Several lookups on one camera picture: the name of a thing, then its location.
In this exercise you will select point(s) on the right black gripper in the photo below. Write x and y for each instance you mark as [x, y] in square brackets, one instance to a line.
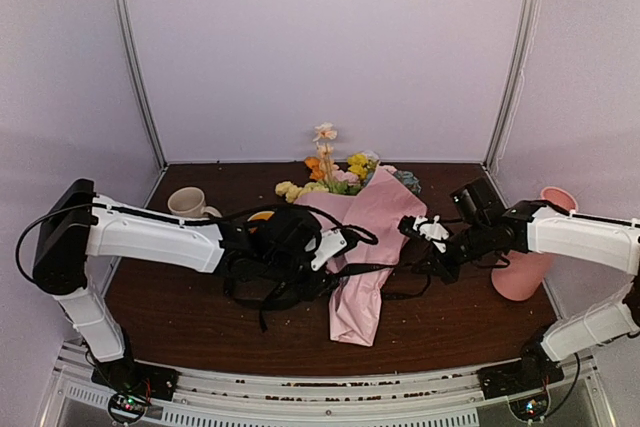
[438, 265]

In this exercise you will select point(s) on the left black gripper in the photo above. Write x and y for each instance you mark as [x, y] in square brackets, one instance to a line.
[316, 288]

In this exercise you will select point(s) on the pink wrapping paper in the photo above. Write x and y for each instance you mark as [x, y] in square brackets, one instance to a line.
[355, 305]

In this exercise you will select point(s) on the artificial flower bunch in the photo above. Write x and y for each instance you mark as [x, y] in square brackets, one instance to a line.
[326, 175]

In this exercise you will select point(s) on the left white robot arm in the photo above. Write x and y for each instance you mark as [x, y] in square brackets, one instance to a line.
[52, 252]

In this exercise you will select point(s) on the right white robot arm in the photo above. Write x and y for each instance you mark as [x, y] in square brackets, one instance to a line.
[542, 227]

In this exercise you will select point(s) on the pink cylindrical vase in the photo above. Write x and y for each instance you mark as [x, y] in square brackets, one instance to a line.
[526, 271]

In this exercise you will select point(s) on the white mug yellow inside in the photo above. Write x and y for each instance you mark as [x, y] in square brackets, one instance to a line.
[260, 216]

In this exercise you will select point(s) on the white mug floral print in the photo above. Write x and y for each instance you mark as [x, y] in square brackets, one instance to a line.
[190, 202]

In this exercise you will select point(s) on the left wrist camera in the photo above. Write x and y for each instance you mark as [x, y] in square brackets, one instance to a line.
[330, 244]

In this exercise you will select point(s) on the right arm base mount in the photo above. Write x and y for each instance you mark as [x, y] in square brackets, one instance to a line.
[526, 389]

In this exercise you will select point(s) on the front aluminium rail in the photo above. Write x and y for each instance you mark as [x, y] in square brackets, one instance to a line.
[450, 397]

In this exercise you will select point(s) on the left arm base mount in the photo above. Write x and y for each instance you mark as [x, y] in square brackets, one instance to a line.
[131, 401]

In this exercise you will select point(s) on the left aluminium frame post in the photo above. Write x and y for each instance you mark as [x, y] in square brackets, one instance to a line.
[137, 82]

